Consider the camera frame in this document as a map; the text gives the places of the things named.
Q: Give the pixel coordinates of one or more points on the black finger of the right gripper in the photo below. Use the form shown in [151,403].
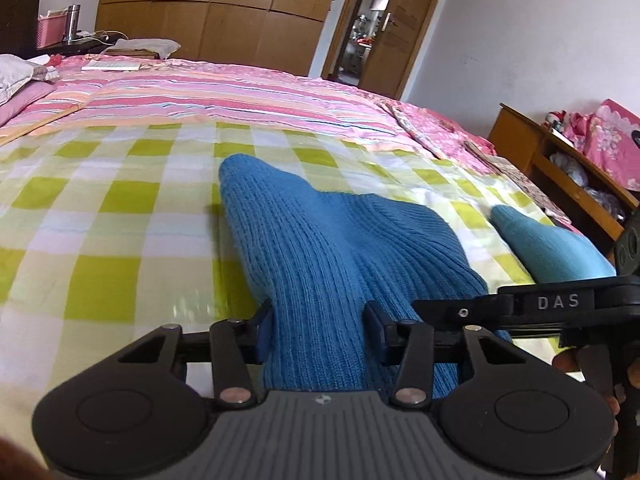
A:
[452,315]

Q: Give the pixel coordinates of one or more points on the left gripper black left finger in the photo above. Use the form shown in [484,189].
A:
[234,345]

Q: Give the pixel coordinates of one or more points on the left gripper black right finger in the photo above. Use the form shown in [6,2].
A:
[408,346]

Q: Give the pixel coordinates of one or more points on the blue knit striped sweater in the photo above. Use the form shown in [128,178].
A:
[319,257]

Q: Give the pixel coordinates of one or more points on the person's right hand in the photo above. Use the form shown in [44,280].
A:
[593,362]

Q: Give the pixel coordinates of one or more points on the teal folded garment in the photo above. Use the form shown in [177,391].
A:
[550,254]

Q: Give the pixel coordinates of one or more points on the wooden side cabinet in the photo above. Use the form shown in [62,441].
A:
[529,146]

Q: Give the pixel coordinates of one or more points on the green white checkered sheet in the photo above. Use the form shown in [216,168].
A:
[108,232]

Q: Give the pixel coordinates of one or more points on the pink floral quilt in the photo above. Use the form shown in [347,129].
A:
[445,139]

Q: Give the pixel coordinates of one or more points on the pink floral bag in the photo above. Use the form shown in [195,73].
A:
[608,137]

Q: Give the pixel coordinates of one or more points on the pink striped blanket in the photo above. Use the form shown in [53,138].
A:
[174,91]

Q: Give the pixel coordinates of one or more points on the grey folded cloth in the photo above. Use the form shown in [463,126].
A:
[155,48]

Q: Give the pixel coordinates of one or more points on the white flat box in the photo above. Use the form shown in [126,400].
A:
[118,66]

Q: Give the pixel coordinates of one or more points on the wooden wardrobe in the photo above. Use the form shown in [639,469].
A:
[276,34]

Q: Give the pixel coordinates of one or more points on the wooden door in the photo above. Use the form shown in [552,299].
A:
[395,50]

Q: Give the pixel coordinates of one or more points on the white pillow pink dots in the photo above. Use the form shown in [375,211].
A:
[15,73]

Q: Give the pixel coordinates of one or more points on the pink storage box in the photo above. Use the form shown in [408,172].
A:
[51,28]

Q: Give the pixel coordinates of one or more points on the metal thermos bottle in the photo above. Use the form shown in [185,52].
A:
[71,24]

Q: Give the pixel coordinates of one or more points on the dark wooden headboard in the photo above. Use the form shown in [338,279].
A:
[18,27]

